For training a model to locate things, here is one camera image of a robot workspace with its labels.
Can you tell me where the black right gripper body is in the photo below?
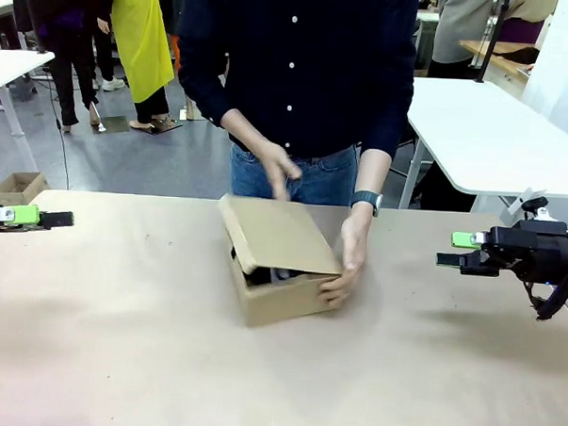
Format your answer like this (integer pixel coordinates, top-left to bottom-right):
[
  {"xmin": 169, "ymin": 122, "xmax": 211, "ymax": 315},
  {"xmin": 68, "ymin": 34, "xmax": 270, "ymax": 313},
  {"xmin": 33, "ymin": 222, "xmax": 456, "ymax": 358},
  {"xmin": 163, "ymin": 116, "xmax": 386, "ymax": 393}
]
[{"xmin": 477, "ymin": 216, "xmax": 568, "ymax": 287}]

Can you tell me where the brown cardboard box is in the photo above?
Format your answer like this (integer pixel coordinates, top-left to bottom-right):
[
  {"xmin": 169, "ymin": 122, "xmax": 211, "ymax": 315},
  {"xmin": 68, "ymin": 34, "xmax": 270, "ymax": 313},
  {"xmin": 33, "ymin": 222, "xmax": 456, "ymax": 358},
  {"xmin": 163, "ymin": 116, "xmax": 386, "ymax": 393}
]
[{"xmin": 212, "ymin": 193, "xmax": 356, "ymax": 333}]

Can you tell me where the person's left forearm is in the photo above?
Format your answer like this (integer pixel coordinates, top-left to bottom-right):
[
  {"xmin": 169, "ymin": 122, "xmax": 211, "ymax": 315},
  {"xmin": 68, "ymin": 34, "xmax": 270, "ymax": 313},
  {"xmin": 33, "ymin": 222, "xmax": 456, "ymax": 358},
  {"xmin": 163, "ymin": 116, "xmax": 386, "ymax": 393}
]
[{"xmin": 354, "ymin": 147, "xmax": 395, "ymax": 196}]

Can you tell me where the person's left hand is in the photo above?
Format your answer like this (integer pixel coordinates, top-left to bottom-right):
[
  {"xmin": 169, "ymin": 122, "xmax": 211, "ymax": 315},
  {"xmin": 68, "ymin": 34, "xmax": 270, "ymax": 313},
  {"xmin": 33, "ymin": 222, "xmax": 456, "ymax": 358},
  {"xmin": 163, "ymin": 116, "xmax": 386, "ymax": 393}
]
[{"xmin": 316, "ymin": 207, "xmax": 374, "ymax": 311}]

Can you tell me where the person's right hand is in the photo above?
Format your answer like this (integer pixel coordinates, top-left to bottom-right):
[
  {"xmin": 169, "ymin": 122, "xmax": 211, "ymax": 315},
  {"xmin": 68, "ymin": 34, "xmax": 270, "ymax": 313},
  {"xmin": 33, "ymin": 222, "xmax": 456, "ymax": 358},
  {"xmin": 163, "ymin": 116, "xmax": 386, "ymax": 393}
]
[{"xmin": 249, "ymin": 139, "xmax": 305, "ymax": 204}]

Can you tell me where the small open floor carton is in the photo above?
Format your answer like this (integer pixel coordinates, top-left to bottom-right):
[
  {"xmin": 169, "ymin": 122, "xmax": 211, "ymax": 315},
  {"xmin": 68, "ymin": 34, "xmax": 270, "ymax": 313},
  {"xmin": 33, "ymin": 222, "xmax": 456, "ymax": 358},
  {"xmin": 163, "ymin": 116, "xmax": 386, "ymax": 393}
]
[{"xmin": 0, "ymin": 170, "xmax": 50, "ymax": 209}]

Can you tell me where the dark wristwatch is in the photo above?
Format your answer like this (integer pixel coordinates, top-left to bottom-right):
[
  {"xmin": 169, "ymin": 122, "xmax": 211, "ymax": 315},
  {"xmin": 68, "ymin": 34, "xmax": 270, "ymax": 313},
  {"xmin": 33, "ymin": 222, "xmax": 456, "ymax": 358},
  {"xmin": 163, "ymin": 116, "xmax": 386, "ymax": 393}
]
[{"xmin": 349, "ymin": 188, "xmax": 384, "ymax": 218}]

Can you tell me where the dark square floor plate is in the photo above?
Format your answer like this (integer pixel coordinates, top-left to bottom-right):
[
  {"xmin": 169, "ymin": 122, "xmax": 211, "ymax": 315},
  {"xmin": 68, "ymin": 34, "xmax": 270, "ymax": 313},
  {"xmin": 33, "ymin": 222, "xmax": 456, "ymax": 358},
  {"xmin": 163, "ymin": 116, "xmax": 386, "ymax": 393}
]
[
  {"xmin": 148, "ymin": 118, "xmax": 185, "ymax": 137},
  {"xmin": 97, "ymin": 114, "xmax": 132, "ymax": 135}
]

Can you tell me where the white table with slanted leg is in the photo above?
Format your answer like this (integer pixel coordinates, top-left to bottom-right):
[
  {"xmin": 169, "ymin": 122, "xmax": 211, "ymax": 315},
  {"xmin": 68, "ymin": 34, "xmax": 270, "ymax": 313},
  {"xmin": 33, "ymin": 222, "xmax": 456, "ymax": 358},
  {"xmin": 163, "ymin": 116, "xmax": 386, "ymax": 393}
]
[{"xmin": 0, "ymin": 48, "xmax": 57, "ymax": 175}]

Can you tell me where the bystander in black and purple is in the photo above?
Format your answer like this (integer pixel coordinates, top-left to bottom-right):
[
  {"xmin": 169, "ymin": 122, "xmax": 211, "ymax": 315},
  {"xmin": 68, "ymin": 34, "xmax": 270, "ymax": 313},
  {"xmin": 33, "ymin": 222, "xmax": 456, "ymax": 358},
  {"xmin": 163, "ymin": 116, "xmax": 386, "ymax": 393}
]
[{"xmin": 30, "ymin": 0, "xmax": 106, "ymax": 135}]

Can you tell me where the bystander with white shoes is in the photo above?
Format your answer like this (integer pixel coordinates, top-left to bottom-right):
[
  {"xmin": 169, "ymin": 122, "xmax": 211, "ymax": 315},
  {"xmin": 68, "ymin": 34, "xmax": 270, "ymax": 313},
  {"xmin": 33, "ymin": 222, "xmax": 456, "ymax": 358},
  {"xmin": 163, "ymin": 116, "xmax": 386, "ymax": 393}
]
[{"xmin": 89, "ymin": 15, "xmax": 131, "ymax": 94}]

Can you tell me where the wooden work table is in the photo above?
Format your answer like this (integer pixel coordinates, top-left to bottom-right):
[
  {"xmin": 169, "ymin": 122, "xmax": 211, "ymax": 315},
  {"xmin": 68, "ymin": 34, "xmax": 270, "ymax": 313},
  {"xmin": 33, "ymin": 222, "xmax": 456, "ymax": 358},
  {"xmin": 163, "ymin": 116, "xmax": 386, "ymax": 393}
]
[{"xmin": 458, "ymin": 39, "xmax": 542, "ymax": 87}]

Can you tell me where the figure in yellow apron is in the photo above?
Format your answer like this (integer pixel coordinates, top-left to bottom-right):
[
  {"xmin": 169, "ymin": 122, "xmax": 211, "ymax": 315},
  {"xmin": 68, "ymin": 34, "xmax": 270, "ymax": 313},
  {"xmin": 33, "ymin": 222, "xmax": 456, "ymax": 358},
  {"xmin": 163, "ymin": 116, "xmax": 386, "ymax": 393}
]
[{"xmin": 105, "ymin": 0, "xmax": 181, "ymax": 133}]

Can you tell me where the black tripod pole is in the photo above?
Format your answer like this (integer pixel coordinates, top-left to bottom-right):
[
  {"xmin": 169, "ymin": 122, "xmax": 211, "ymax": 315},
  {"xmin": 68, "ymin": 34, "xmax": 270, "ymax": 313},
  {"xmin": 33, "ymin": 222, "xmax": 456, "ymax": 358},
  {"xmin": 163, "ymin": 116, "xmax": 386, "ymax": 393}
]
[{"xmin": 17, "ymin": 0, "xmax": 52, "ymax": 56}]

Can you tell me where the black stand pole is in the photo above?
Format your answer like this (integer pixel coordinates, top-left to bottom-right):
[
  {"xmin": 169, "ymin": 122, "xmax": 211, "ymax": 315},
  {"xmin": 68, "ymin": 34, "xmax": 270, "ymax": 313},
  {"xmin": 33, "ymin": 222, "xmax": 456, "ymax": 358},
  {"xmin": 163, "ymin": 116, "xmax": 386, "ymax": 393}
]
[{"xmin": 473, "ymin": 0, "xmax": 512, "ymax": 86}]

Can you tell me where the orange printed garment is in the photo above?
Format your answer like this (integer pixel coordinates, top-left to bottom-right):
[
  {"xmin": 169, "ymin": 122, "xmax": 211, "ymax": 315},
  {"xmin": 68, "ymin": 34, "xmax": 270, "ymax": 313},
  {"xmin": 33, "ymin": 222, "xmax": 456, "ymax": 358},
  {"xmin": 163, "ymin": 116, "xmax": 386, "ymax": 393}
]
[{"xmin": 169, "ymin": 34, "xmax": 184, "ymax": 74}]

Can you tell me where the bystander in grey sweater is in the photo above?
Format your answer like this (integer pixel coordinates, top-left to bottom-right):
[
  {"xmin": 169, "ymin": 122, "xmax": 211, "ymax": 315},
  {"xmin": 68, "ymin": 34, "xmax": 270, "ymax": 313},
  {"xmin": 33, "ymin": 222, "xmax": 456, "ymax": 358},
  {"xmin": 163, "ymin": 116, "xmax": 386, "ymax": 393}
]
[{"xmin": 430, "ymin": 0, "xmax": 501, "ymax": 82}]

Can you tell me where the bystander in beige and purple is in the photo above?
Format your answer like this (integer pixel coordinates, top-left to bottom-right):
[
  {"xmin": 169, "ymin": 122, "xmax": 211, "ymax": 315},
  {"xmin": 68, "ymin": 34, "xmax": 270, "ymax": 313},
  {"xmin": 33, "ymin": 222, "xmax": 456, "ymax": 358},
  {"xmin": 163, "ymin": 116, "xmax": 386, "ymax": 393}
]
[{"xmin": 498, "ymin": 0, "xmax": 560, "ymax": 46}]

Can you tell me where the person in dark shirt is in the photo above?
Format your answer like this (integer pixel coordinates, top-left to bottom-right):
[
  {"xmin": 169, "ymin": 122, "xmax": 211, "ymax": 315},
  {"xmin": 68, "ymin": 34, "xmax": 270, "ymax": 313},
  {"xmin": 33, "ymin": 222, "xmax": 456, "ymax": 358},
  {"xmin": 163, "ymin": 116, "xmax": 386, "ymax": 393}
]
[{"xmin": 169, "ymin": 0, "xmax": 419, "ymax": 210}]

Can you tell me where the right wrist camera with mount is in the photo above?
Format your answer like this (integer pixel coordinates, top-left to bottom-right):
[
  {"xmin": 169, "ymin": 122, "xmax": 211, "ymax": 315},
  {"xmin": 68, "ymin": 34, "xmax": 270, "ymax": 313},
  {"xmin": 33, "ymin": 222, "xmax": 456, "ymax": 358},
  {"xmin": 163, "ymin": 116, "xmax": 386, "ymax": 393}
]
[{"xmin": 508, "ymin": 186, "xmax": 553, "ymax": 221}]

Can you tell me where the black cable sleeve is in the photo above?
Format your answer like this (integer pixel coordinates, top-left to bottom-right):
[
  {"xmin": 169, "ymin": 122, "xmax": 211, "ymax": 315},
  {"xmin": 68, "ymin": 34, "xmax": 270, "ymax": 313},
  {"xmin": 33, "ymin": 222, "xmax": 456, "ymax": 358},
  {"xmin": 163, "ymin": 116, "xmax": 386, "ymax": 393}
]
[{"xmin": 519, "ymin": 254, "xmax": 568, "ymax": 323}]

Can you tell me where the black floor cable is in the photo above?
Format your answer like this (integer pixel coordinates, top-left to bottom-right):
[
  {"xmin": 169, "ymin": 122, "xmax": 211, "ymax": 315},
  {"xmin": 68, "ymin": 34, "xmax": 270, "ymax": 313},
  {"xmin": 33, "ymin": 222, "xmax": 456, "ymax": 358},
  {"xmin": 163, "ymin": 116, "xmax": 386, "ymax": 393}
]
[{"xmin": 42, "ymin": 77, "xmax": 76, "ymax": 190}]

